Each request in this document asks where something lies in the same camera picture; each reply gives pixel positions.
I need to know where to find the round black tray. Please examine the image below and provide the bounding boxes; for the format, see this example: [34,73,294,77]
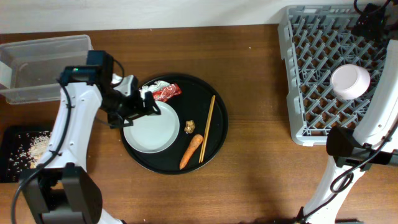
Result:
[121,73,228,175]

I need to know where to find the black rectangular tray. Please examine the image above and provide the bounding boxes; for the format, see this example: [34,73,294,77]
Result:
[1,125,51,183]

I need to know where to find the white bowl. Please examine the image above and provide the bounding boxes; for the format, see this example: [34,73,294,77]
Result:
[330,64,371,100]

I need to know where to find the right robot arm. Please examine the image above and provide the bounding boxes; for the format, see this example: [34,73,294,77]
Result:
[294,1,397,223]

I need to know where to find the red snack wrapper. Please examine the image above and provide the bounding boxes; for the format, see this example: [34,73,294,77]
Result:
[152,83,182,102]

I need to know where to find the orange carrot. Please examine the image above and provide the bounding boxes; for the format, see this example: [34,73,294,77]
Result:
[179,134,203,170]

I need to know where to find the clear plastic bin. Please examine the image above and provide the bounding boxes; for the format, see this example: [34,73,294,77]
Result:
[1,35,93,105]

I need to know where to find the white plate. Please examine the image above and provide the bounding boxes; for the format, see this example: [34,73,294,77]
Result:
[122,101,180,154]

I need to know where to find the crumpled white tissue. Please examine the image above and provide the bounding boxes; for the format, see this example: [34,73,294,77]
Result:
[139,80,170,100]

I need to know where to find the rice and peanut shells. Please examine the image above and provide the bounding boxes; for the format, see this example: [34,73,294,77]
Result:
[9,131,52,169]

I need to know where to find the wooden chopstick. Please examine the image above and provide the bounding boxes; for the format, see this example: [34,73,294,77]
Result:
[198,95,215,163]
[200,95,216,164]

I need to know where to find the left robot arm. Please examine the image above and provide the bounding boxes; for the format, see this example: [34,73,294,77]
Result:
[11,50,160,223]

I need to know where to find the grey dishwasher rack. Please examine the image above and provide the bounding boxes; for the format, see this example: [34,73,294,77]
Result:
[278,5,393,146]

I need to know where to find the brown food scrap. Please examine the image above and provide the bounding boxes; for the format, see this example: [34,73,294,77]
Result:
[184,120,195,134]

